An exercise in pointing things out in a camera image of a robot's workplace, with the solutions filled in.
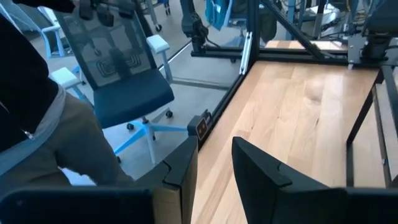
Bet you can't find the wooden shelf riser black frame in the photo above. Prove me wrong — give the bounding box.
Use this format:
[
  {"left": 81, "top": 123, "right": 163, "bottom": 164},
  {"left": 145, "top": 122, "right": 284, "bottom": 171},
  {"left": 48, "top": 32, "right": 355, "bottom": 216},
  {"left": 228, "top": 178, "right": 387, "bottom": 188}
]
[{"left": 345, "top": 65, "right": 398, "bottom": 189}]

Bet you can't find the white blue chair frame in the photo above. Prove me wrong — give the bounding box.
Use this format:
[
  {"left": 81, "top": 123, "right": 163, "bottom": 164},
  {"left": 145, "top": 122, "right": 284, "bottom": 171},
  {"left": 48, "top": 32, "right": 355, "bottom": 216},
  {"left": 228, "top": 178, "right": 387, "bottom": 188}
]
[{"left": 39, "top": 24, "right": 67, "bottom": 60}]

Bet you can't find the black aluminium cell frame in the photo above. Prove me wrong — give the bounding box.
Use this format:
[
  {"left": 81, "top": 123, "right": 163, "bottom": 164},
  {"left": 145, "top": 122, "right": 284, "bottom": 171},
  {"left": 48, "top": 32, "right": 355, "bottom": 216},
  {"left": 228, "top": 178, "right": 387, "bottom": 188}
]
[{"left": 189, "top": 0, "right": 398, "bottom": 150}]

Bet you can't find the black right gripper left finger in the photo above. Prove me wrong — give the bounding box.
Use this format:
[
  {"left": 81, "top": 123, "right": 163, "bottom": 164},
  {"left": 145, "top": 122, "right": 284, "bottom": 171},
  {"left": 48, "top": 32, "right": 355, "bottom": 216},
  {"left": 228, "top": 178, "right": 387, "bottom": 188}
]
[{"left": 0, "top": 136, "right": 199, "bottom": 224}]

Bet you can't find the dark office chair white frame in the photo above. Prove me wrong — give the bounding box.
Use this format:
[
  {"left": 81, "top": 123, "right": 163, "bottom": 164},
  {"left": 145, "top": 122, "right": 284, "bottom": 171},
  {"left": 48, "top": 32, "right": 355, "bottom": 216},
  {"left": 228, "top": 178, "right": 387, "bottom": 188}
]
[{"left": 49, "top": 0, "right": 189, "bottom": 166}]

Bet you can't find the blue cloth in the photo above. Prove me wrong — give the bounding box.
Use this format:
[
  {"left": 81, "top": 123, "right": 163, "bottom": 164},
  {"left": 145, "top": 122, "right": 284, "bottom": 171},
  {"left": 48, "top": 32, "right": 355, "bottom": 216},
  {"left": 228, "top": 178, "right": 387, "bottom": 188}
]
[{"left": 204, "top": 0, "right": 231, "bottom": 31}]

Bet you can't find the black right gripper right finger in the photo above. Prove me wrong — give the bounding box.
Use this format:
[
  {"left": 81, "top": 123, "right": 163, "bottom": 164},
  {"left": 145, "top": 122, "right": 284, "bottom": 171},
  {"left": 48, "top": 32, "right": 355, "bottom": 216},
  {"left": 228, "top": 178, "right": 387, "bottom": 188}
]
[{"left": 231, "top": 136, "right": 398, "bottom": 224}]

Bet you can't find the small black camera box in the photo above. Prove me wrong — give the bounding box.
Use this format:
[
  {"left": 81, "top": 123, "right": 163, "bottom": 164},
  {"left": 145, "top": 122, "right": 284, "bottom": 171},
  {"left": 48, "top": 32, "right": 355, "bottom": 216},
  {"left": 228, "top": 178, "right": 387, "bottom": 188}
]
[{"left": 187, "top": 109, "right": 213, "bottom": 141}]

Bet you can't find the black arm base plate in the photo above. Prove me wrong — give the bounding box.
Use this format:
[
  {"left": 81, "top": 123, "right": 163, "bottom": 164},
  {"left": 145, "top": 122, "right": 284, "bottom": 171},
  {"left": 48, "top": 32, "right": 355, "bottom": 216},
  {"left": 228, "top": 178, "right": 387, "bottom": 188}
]
[{"left": 347, "top": 33, "right": 393, "bottom": 70}]

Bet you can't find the person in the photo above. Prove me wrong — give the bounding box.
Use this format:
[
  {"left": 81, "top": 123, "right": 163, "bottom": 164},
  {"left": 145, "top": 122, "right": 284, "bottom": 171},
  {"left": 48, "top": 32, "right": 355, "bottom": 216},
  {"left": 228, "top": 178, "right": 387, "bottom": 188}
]
[{"left": 0, "top": 0, "right": 135, "bottom": 200}]

